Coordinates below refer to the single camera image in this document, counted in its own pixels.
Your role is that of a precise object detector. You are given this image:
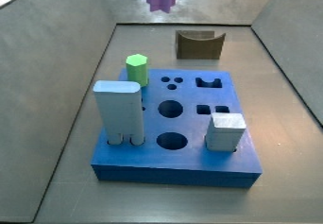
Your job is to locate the black curved fixture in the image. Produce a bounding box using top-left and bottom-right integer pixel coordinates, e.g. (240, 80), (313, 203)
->
(175, 30), (225, 60)

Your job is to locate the tall light blue block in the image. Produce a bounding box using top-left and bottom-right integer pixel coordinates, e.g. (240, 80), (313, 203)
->
(93, 80), (144, 146)

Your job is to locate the green hexagonal peg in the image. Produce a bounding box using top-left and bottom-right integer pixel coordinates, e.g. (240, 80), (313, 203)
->
(127, 54), (149, 87)

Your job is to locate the short light blue block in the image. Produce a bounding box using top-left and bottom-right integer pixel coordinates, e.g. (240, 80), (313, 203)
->
(204, 112), (245, 152)

